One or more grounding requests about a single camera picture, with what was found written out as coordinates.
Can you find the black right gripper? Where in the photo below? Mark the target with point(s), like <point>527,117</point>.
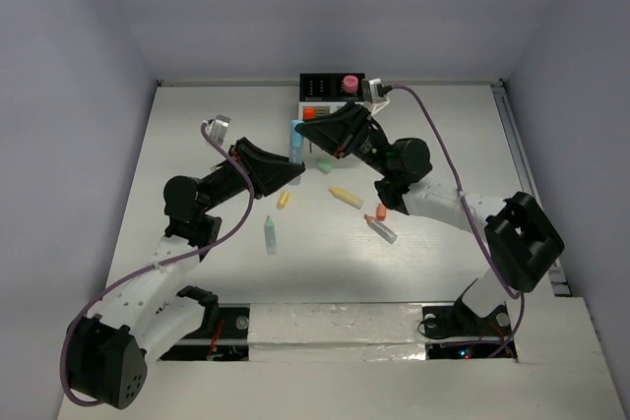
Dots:
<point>334,132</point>

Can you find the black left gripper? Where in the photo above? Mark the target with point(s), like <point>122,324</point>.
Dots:
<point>269,170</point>

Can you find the yellow marker cap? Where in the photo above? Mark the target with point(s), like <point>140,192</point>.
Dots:
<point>283,200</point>

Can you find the black orange capped highlighter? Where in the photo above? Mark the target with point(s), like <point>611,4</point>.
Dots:
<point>308,114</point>

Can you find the blue pastel highlighter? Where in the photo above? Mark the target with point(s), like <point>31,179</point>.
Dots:
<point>296,151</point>

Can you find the pink capped glue bottle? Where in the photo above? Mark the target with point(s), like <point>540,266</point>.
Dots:
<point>350,84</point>

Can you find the yellow pastel highlighter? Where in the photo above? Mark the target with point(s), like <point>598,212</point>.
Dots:
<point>346,197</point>

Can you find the orange marker cap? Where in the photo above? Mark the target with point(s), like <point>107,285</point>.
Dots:
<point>381,212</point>

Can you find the orange pastel highlighter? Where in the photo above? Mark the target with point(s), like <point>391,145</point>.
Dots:
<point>381,229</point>

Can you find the blue marker cap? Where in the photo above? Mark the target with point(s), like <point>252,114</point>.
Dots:
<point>295,135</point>

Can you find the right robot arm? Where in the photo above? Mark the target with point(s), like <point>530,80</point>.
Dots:
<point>514,233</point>

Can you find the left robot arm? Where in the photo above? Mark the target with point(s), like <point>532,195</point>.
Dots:
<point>110,345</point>

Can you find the white slatted organizer box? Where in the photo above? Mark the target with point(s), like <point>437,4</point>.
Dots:
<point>312,153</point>

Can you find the green marker cap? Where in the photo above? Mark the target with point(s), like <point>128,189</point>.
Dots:
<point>324,166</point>

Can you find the black slatted organizer box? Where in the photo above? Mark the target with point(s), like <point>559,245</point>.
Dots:
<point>327,87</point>

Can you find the green pastel highlighter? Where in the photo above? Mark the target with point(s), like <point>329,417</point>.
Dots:
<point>270,236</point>

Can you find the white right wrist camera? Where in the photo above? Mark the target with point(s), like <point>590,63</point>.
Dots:
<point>375,95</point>

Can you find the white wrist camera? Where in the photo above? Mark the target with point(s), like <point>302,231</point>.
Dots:
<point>375,95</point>
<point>215,130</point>

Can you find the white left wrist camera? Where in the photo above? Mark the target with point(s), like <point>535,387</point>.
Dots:
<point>215,130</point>

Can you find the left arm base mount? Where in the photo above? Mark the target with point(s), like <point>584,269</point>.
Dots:
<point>221,336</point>

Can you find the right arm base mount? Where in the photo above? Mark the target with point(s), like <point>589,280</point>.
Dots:
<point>454,332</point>

